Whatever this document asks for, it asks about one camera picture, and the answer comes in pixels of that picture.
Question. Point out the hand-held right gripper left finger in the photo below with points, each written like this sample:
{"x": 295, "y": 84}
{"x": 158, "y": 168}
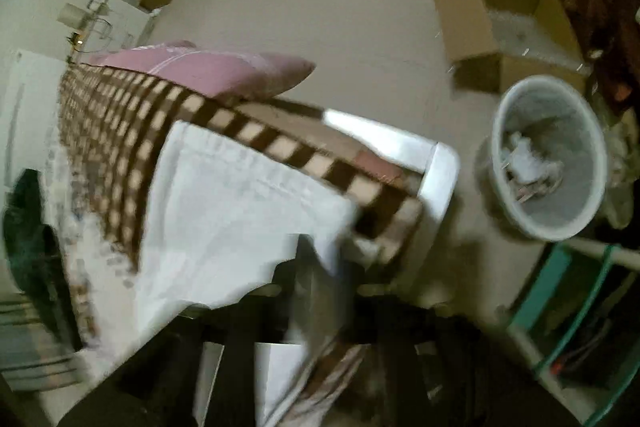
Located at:
{"x": 285, "y": 269}

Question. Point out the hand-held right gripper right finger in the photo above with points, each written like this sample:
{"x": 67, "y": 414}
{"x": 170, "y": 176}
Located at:
{"x": 395, "y": 324}

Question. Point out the white pants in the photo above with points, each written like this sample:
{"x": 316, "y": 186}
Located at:
{"x": 225, "y": 217}

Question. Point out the teal metal rack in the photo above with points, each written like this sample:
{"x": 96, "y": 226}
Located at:
{"x": 542, "y": 287}

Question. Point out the grey waste bin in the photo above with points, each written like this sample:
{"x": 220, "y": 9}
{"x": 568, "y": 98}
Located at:
{"x": 565, "y": 202}

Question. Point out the pink pillow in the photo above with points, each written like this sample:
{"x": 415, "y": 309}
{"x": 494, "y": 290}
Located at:
{"x": 215, "y": 69}

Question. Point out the brown cream checkered blanket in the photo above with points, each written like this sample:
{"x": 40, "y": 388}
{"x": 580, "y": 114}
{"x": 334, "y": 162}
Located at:
{"x": 125, "y": 117}

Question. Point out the dark green cloth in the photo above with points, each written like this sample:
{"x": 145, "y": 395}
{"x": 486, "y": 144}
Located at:
{"x": 30, "y": 247}

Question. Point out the grey striped cloth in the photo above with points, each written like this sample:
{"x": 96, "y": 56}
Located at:
{"x": 30, "y": 337}

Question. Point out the open cardboard box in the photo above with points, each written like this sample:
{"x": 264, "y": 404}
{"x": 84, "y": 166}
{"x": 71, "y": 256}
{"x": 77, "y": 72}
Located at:
{"x": 470, "y": 27}

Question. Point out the white cabinet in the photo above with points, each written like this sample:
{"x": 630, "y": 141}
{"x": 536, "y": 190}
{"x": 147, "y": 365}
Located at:
{"x": 20, "y": 107}

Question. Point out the dark red cloth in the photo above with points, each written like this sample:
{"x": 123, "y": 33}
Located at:
{"x": 600, "y": 17}

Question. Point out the white bed frame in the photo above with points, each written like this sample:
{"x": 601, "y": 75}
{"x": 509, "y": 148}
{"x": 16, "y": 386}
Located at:
{"x": 440, "y": 167}

